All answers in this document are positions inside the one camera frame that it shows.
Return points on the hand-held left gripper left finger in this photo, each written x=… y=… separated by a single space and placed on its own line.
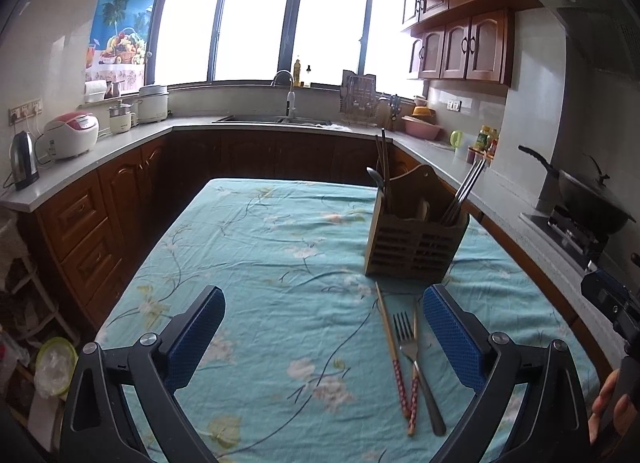
x=200 y=338

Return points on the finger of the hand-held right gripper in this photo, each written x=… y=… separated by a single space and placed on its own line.
x=600 y=289

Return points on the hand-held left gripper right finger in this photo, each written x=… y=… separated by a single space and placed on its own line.
x=450 y=338

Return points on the metal fork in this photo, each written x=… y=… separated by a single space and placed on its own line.
x=411 y=350

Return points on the wooden slatted utensil holder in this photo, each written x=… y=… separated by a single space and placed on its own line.
x=410 y=248

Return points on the metal spoon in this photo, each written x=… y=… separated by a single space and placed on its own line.
x=373 y=177

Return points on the person's right hand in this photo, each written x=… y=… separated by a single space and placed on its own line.
x=605 y=400

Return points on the gas stove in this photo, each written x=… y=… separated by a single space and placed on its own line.
x=575 y=235

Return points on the black wok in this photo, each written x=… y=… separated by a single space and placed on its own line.
x=590 y=198

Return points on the turquoise floral tablecloth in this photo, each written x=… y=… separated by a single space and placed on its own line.
x=280 y=293

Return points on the green lidded container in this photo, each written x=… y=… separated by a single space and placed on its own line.
x=52 y=363

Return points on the wooden lower cabinets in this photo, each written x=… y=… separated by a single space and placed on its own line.
x=100 y=223

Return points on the spice jar rack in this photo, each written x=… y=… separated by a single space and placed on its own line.
x=477 y=156

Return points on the white shelf rack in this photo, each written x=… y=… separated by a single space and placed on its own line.
x=25 y=283

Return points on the condiment bottles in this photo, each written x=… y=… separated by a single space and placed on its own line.
x=487 y=138

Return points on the green cup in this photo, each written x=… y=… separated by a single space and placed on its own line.
x=456 y=139

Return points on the grey kitchen countertop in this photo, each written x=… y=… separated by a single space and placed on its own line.
x=125 y=143

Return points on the pink plastic basin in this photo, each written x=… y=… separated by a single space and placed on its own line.
x=421 y=128

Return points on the yellow basket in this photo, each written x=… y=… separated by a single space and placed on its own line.
x=424 y=112

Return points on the kitchen sink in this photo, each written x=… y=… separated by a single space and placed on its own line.
x=272 y=119

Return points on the small white electric pot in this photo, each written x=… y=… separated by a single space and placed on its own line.
x=121 y=118

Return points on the large white cooker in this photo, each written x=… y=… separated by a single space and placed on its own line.
x=152 y=103

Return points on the white and red rice cooker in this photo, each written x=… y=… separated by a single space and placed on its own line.
x=70 y=135

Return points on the steel electric kettle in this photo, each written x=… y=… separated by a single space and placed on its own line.
x=22 y=160

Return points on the chrome faucet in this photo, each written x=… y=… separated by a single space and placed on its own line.
x=287 y=93

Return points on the small metal jug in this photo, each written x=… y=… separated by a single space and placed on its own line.
x=115 y=89

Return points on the paper towel roll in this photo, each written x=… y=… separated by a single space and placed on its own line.
x=95 y=91

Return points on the steel range hood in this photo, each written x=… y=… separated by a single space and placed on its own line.
x=595 y=8

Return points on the yellow oil bottle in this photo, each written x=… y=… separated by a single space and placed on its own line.
x=298 y=73

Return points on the kitchen window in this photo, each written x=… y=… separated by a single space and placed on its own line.
x=250 y=28

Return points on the small wall outlet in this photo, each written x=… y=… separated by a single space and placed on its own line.
x=453 y=104

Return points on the wall outlet strip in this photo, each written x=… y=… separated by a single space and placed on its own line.
x=25 y=111

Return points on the tropical fruit wall poster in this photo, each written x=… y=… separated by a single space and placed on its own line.
x=122 y=18

